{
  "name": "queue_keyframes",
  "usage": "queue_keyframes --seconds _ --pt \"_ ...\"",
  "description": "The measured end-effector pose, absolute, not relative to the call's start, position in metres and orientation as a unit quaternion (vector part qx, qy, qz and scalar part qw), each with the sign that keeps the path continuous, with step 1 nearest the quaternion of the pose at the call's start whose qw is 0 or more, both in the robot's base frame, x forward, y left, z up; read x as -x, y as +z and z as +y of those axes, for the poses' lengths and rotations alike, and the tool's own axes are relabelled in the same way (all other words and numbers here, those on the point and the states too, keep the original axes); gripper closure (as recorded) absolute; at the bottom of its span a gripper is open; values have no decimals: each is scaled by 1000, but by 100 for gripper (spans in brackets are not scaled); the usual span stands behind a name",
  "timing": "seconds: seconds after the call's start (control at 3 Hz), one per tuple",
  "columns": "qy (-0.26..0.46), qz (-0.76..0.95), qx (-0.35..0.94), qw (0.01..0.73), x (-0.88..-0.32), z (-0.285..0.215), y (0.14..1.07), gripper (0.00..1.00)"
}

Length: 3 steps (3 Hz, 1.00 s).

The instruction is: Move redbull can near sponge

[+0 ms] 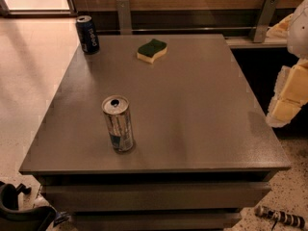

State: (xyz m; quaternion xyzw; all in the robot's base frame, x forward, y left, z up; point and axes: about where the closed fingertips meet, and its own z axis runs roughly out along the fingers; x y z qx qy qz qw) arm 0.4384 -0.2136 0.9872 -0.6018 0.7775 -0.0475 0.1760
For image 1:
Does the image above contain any right metal wall bracket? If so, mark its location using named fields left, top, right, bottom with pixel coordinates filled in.
left=249, top=0, right=279, bottom=43

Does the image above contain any grey drawer cabinet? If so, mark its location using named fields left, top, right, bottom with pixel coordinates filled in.
left=20, top=35, right=290, bottom=231

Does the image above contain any striped black white tool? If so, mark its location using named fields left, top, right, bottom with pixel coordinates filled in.
left=254, top=205, right=308, bottom=231

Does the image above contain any left metal wall bracket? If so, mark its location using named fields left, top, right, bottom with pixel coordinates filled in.
left=116, top=0, right=132, bottom=35

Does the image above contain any dark blue pepsi can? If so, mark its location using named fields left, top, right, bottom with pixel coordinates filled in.
left=76, top=15, right=100, bottom=54

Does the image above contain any silver redbull can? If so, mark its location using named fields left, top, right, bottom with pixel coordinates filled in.
left=101, top=95, right=134, bottom=152

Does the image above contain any metal wall bracket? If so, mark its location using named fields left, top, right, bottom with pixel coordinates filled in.
left=249, top=0, right=279, bottom=43
left=116, top=0, right=132, bottom=35

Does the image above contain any black chair base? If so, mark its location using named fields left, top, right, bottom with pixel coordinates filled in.
left=0, top=182, right=69, bottom=231

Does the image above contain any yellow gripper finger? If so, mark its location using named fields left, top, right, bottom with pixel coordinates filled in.
left=266, top=59, right=308, bottom=128
left=267, top=14, right=293, bottom=39

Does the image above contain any green yellow sponge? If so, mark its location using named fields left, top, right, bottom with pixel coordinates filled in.
left=137, top=39, right=167, bottom=64

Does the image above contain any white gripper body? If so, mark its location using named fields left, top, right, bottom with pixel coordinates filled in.
left=287, top=0, right=308, bottom=59

